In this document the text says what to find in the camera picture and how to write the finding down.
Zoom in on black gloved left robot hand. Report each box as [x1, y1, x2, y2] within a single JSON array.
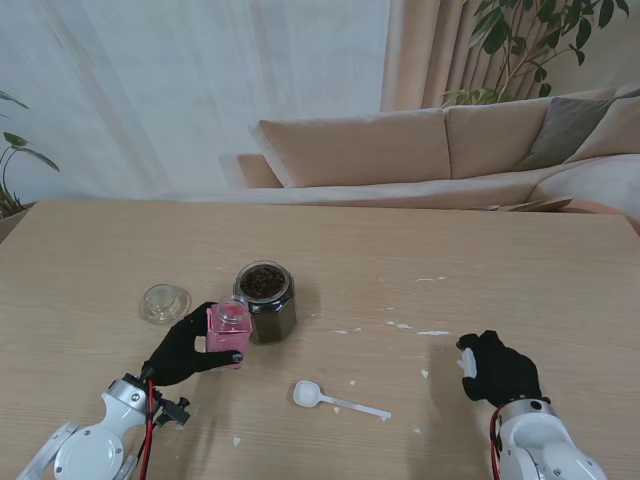
[[141, 301, 245, 387]]

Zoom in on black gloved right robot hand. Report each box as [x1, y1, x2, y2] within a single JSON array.
[[455, 329, 551, 407]]

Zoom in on clear glass jar lid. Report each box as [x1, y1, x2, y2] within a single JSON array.
[[138, 283, 193, 326]]

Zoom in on pink square coffee jar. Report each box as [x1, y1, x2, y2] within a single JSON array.
[[204, 294, 253, 370]]

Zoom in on glass jar of coffee beans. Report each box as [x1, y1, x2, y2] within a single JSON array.
[[233, 259, 299, 346]]

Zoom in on white plastic spoon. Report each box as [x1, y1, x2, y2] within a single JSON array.
[[292, 379, 393, 420]]

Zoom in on brown cardboard piece on sofa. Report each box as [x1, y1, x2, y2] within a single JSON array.
[[482, 197, 574, 214]]

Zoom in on white sofa cushion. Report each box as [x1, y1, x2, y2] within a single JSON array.
[[534, 154, 640, 226]]

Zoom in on gray planter box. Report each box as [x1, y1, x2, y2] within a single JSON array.
[[0, 202, 39, 246]]

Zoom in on gray sofa cushion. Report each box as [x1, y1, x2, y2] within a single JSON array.
[[514, 95, 619, 172]]

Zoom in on beige sofa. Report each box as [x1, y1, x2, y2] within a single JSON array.
[[219, 87, 640, 226]]

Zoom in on white sheer curtain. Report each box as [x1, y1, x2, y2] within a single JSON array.
[[0, 0, 391, 201]]

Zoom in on broad leaf green plant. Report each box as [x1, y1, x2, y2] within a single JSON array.
[[0, 89, 61, 221]]

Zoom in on beige pleated curtain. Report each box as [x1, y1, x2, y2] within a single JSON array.
[[380, 0, 640, 112]]

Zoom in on tall leafy green plant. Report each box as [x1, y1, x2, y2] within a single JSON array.
[[442, 0, 631, 106]]

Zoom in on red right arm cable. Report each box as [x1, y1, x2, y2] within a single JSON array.
[[488, 407, 504, 480]]

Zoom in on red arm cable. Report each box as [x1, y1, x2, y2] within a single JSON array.
[[135, 378, 157, 480], [488, 407, 504, 480]]

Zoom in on red left arm cable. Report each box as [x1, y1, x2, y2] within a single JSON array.
[[135, 378, 157, 480]]

